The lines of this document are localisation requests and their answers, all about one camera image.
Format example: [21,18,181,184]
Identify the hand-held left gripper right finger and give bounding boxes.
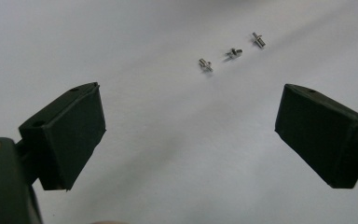
[274,83,358,189]

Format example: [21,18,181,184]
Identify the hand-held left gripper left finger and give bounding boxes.
[15,81,107,191]

